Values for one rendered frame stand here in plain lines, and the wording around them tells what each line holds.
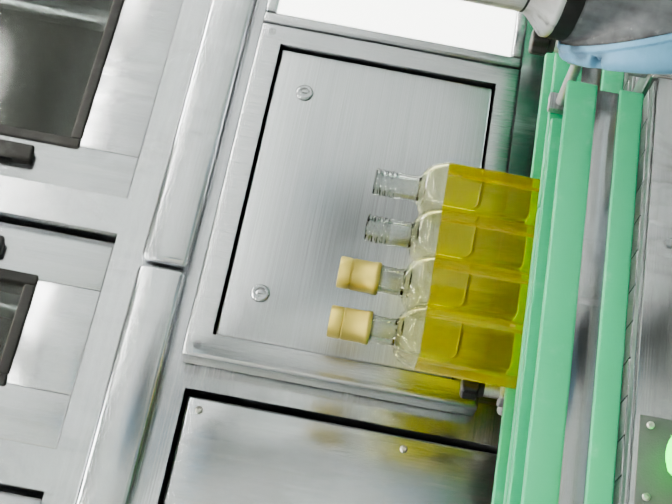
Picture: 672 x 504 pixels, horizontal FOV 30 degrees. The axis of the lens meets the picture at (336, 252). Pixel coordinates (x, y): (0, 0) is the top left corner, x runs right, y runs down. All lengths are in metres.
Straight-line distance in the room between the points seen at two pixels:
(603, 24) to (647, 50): 0.04
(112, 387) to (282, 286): 0.23
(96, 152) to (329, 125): 0.29
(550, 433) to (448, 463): 0.31
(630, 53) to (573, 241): 0.35
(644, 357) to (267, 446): 0.46
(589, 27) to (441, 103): 0.69
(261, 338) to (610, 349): 0.43
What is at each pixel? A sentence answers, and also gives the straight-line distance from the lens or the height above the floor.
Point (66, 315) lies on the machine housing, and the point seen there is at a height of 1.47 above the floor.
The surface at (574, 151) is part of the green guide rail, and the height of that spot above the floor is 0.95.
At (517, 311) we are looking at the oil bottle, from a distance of 1.31.
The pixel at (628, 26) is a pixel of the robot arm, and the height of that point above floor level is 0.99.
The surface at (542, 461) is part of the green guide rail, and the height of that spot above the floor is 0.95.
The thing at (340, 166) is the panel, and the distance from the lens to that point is 1.54.
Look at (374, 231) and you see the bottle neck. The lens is 1.34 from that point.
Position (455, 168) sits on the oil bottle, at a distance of 1.38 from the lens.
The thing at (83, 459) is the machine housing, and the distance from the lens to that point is 1.42.
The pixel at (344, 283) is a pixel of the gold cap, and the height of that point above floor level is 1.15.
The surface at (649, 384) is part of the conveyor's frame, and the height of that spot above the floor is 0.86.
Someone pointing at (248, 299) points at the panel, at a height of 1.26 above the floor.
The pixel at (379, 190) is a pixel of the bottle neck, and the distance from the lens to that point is 1.38.
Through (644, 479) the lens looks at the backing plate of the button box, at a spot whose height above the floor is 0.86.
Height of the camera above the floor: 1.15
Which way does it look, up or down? 1 degrees up
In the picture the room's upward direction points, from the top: 79 degrees counter-clockwise
